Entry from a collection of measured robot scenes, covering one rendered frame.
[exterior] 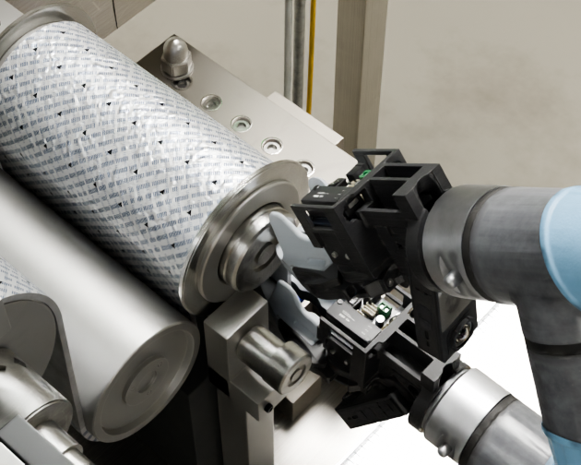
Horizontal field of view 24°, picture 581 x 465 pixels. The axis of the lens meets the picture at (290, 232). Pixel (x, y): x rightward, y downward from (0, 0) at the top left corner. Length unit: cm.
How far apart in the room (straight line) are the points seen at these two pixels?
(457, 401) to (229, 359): 19
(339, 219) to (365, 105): 144
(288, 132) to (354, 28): 79
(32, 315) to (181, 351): 23
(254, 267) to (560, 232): 35
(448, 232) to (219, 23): 215
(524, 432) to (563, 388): 29
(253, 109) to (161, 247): 43
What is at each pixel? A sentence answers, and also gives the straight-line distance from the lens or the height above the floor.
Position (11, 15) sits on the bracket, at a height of 129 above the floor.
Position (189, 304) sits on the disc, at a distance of 106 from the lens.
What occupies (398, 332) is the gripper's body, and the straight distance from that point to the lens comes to 113.
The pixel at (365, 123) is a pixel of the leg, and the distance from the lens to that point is 238.
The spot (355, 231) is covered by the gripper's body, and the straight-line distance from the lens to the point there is 92.
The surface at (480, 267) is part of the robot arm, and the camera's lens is 83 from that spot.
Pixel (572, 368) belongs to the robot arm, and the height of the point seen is 143.
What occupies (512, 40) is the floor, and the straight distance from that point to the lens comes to 297.
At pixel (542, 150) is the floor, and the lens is 278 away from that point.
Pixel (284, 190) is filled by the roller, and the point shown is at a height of 128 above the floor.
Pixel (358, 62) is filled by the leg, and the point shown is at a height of 47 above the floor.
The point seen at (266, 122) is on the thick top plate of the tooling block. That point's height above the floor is 103.
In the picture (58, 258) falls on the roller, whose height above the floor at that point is 123.
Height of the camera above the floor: 213
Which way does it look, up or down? 55 degrees down
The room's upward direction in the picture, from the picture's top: straight up
